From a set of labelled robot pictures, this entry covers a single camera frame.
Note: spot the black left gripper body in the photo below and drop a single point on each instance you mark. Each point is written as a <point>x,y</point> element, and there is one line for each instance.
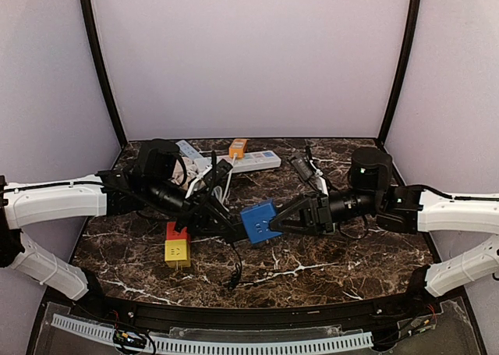
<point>203,212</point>

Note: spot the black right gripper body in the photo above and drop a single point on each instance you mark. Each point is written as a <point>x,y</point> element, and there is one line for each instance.
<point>322,213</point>

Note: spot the blue cube socket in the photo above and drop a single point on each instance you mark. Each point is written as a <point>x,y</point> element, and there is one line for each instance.
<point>256,221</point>

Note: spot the red cube socket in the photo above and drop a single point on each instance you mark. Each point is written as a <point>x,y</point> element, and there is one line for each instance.
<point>173,234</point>

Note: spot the yellow cube socket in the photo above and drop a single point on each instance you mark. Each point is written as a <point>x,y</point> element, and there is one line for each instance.
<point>177,254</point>

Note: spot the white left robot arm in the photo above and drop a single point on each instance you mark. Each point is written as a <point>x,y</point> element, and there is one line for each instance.
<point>26,204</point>

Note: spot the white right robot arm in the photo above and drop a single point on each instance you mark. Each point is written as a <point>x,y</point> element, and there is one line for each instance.
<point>472,213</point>

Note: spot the beige cube socket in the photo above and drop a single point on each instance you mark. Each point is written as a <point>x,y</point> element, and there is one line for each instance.
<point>183,177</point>

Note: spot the orange plug adapter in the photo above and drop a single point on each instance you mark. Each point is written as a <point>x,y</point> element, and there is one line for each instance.
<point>238,148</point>

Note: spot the long white power strip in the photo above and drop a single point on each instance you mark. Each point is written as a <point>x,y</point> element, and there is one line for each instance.
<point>253,161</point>

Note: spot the small blue-white power strip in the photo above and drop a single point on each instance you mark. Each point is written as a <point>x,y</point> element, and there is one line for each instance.
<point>188,150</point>

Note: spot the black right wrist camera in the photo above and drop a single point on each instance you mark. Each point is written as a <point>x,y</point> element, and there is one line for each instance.
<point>370,169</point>

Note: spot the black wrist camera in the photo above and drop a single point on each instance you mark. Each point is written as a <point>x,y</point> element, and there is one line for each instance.
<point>157,159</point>
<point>370,169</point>

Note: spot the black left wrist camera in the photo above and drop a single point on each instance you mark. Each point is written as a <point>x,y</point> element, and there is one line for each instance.
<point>157,159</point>

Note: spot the black front rail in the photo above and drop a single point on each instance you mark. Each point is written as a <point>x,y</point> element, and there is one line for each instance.
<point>373,314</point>

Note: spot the white slotted cable duct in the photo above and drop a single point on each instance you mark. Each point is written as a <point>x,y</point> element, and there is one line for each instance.
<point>194,341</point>

